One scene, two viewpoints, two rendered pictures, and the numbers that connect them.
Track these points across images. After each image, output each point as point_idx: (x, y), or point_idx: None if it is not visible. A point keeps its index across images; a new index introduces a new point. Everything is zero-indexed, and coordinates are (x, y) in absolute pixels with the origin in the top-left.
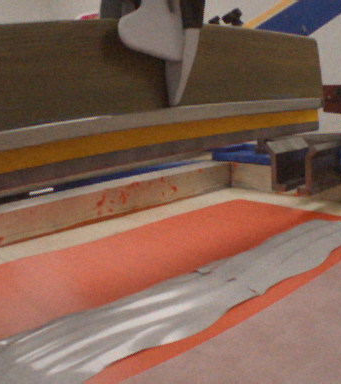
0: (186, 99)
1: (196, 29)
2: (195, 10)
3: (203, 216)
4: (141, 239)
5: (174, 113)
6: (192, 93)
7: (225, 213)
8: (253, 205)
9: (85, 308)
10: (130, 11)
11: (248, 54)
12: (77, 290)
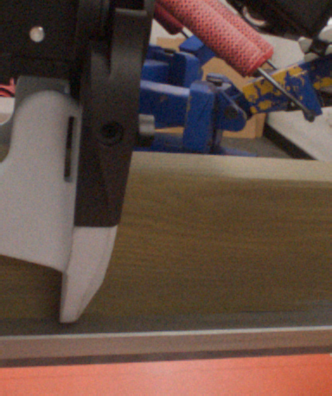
0: (106, 306)
1: (101, 229)
2: (104, 194)
3: (231, 362)
4: (108, 379)
5: (48, 345)
6: (122, 297)
7: (264, 371)
8: (322, 372)
9: None
10: None
11: (285, 232)
12: None
